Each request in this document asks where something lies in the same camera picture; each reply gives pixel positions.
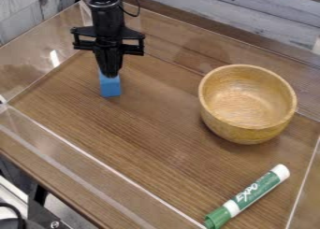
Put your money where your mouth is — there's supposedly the black table leg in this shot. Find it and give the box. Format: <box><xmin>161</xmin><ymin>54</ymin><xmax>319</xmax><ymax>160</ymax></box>
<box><xmin>32</xmin><ymin>184</ymin><xmax>48</xmax><ymax>206</ymax></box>

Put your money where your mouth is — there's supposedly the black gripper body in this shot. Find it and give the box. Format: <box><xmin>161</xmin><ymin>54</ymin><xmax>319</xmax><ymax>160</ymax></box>
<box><xmin>70</xmin><ymin>26</ymin><xmax>145</xmax><ymax>56</ymax></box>

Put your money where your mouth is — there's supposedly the brown wooden bowl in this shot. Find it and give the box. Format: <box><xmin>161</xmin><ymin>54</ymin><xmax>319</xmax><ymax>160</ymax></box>
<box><xmin>198</xmin><ymin>64</ymin><xmax>298</xmax><ymax>145</ymax></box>

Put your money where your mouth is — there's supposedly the black cable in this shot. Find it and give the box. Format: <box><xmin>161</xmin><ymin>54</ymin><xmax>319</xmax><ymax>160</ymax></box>
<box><xmin>0</xmin><ymin>202</ymin><xmax>28</xmax><ymax>229</ymax></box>

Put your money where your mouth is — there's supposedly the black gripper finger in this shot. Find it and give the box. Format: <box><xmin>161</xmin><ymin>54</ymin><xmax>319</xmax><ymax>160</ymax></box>
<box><xmin>110</xmin><ymin>49</ymin><xmax>123</xmax><ymax>78</ymax></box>
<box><xmin>94</xmin><ymin>49</ymin><xmax>107</xmax><ymax>76</ymax></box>

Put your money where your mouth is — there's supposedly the green Expo marker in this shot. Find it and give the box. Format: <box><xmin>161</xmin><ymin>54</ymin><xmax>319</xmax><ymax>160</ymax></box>
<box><xmin>204</xmin><ymin>165</ymin><xmax>291</xmax><ymax>229</ymax></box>

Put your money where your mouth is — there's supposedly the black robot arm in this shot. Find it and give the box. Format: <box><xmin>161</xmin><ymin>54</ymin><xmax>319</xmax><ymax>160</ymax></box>
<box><xmin>70</xmin><ymin>0</ymin><xmax>145</xmax><ymax>79</ymax></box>

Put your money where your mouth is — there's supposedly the clear acrylic tray wall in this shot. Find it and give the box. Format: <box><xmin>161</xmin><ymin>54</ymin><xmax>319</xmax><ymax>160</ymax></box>
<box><xmin>0</xmin><ymin>0</ymin><xmax>320</xmax><ymax>229</ymax></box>

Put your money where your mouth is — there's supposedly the blue rectangular block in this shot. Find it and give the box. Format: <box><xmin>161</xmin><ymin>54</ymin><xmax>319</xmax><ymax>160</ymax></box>
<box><xmin>99</xmin><ymin>73</ymin><xmax>122</xmax><ymax>97</ymax></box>

